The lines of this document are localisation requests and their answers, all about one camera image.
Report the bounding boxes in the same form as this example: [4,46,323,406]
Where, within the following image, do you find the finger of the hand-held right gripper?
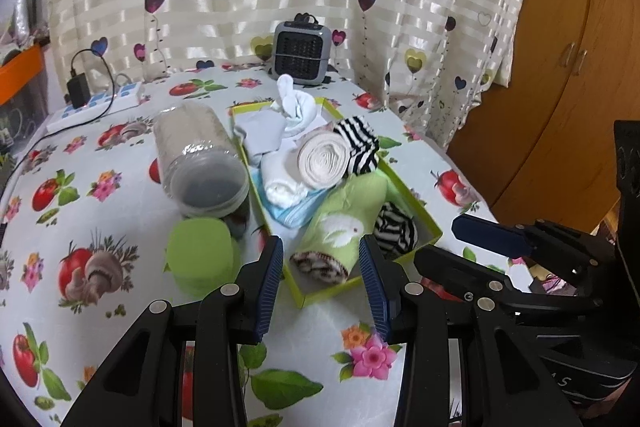
[413,247,602,309]
[451,213,602,279]

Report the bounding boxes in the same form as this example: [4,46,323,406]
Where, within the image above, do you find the orange lid container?
[0,44,47,108]

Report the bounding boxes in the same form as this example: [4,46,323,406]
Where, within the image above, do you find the pale blue sock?
[233,111,301,168]

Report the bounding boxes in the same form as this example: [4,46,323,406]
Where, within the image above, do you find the green jar lid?
[166,218,242,299]

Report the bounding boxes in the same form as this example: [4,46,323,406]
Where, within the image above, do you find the black charger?
[67,73,92,108]

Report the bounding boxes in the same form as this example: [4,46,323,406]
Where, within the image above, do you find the fruit print tablecloth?
[0,62,501,427]

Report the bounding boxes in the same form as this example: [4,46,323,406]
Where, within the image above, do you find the small grey heater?
[272,13,333,88]

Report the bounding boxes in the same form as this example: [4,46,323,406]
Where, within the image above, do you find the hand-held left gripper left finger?
[60,236,286,427]

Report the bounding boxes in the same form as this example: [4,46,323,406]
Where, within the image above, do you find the blue face mask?
[249,167,328,229]

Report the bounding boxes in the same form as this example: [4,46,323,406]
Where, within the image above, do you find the white sock bundle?
[270,74,332,142]

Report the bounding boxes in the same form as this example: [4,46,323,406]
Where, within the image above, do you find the yellow-green box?
[229,97,444,309]

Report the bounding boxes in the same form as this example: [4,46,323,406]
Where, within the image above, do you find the black white striped sock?
[332,118,381,176]
[374,202,419,256]

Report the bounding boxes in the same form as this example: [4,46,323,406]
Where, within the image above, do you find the white power strip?
[46,82,144,134]

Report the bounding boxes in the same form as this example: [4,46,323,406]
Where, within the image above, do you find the black charger cable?
[0,48,121,218]

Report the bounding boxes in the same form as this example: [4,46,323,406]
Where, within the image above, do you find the clear jar dark contents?
[169,149,252,240]

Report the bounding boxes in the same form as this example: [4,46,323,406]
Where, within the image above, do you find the cream cloth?
[296,129,349,191]

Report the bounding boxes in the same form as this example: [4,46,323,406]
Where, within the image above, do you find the wooden wardrobe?
[445,0,640,238]

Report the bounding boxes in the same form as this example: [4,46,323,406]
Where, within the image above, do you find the silver foil bag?
[7,0,43,45]

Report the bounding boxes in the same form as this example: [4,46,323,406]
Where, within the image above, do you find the green rabbit towel roll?
[289,172,389,284]

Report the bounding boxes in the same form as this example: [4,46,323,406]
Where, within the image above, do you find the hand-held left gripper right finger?
[358,233,583,427]

